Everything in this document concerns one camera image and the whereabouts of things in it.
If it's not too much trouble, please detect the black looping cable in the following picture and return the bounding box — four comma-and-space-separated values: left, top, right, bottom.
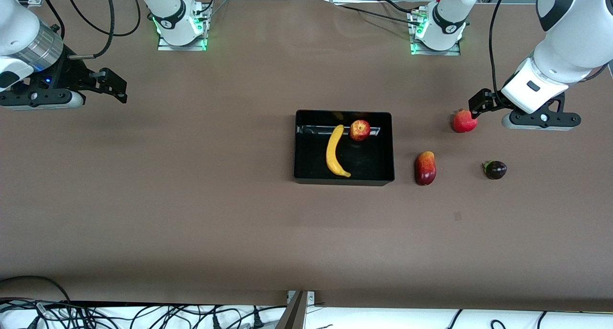
66, 0, 142, 38

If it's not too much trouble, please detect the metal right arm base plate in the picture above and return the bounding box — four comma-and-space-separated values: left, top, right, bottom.
157, 3, 208, 51

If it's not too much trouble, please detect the yellow banana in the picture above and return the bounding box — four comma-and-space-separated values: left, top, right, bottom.
326, 125, 352, 178

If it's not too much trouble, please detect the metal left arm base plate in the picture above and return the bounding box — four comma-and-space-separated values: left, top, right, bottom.
409, 8, 461, 56

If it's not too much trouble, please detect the red yellow mango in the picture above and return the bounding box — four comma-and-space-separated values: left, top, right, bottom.
414, 151, 437, 186

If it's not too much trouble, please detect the black floor cable loop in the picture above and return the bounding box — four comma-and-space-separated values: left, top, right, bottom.
0, 275, 73, 305

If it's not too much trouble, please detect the aluminium profile bar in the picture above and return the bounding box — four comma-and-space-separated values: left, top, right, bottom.
275, 291, 307, 329

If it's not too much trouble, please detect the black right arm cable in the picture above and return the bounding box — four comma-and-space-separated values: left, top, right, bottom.
67, 0, 116, 60

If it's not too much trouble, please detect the black plastic tray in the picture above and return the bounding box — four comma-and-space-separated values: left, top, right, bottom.
294, 110, 396, 186

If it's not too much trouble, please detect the dark purple eggplant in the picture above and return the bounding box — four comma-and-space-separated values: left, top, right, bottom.
482, 160, 508, 180

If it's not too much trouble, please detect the black thin table cable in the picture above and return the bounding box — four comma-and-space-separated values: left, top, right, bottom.
334, 4, 413, 22

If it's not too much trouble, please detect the red yellow apple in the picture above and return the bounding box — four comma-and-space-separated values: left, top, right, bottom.
349, 120, 371, 142

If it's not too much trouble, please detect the red pomegranate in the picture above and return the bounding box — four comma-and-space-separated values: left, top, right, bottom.
452, 109, 478, 133

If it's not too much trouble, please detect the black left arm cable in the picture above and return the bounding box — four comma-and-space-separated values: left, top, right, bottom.
488, 0, 514, 104

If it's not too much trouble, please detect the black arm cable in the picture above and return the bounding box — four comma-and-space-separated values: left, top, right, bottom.
488, 0, 514, 104
67, 0, 116, 60

